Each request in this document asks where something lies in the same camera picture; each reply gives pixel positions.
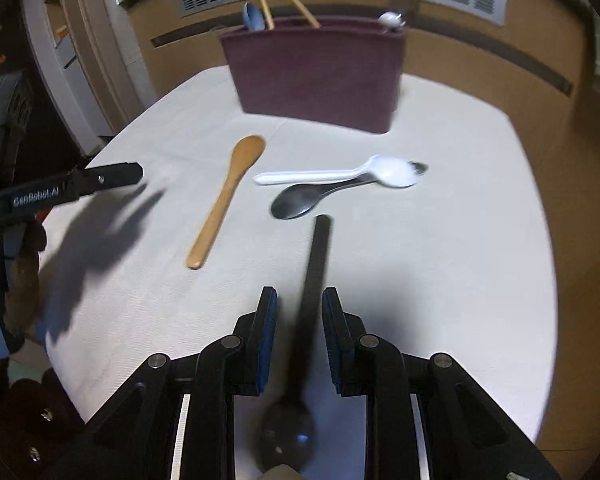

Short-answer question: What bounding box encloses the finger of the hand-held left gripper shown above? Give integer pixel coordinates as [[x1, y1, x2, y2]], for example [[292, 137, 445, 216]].
[[74, 162, 144, 202]]

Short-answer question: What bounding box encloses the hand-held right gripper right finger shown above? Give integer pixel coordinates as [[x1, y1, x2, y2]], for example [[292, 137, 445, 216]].
[[321, 287, 563, 480]]

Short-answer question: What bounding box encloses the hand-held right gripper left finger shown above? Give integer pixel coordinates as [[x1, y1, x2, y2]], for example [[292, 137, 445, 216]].
[[82, 286, 279, 480]]

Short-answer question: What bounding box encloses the black long-handled spoon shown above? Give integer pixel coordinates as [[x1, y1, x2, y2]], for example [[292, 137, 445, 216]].
[[257, 214, 334, 474]]

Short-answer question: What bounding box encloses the wooden spoon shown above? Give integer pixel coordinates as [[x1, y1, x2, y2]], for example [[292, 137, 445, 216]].
[[186, 134, 267, 271]]

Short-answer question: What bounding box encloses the white plastic spoon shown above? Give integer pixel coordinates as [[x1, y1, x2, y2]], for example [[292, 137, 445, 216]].
[[253, 154, 420, 190]]

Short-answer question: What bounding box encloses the wooden chopstick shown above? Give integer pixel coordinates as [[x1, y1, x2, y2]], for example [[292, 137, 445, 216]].
[[280, 0, 322, 29], [255, 0, 275, 30]]

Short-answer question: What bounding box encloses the purple utensil holder box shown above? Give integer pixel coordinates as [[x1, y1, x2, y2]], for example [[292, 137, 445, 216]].
[[217, 16, 409, 135]]

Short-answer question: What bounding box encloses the person's left hand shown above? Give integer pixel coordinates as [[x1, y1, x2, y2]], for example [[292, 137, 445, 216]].
[[6, 219, 49, 355]]

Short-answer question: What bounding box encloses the white tablecloth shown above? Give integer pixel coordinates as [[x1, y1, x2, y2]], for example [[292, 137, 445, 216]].
[[37, 62, 559, 480]]

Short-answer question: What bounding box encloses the white cabinet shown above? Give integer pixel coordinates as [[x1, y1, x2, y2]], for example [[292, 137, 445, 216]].
[[22, 0, 112, 157]]

